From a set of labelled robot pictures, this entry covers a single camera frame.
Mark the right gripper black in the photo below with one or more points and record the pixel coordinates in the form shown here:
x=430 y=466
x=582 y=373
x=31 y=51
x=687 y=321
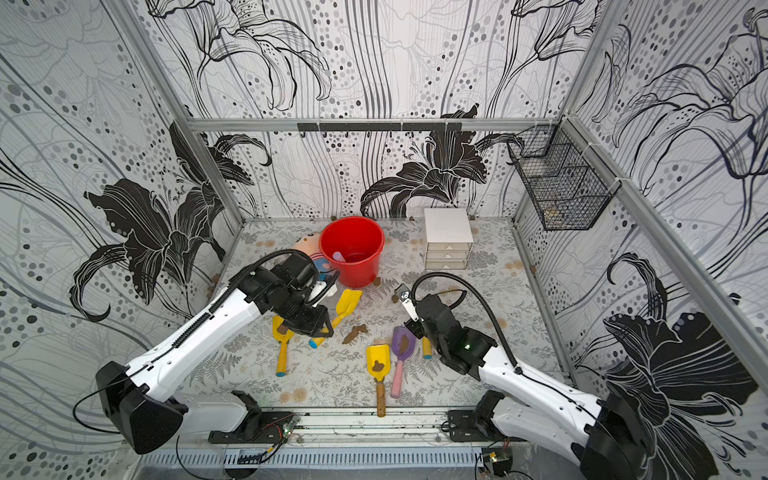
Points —
x=420 y=327

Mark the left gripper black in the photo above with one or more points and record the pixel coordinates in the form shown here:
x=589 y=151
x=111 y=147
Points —
x=311 y=325

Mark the yellow trowel blue tip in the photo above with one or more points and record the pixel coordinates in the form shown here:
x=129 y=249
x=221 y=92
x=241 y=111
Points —
x=345 y=306

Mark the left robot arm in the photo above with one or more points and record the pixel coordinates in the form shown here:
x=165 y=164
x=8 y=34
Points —
x=140 y=398

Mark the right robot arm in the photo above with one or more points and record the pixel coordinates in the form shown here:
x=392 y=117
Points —
x=603 y=436

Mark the red plastic bucket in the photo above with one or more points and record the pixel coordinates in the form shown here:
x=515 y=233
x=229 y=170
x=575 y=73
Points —
x=361 y=241

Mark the plush doll toy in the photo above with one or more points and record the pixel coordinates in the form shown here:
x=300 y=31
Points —
x=309 y=244

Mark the white mini drawer cabinet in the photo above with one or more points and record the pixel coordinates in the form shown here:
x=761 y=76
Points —
x=448 y=237

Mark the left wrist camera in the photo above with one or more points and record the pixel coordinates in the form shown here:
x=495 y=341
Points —
x=320 y=291

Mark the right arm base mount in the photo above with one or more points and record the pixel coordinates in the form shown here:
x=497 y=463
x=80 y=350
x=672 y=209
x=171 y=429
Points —
x=475 y=425

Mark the yellow trowel wooden handle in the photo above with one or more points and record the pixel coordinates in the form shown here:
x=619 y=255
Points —
x=378 y=366

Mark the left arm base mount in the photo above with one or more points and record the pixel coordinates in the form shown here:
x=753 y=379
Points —
x=257 y=427

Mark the black wire wall basket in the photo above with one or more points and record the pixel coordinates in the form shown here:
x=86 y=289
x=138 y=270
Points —
x=566 y=192

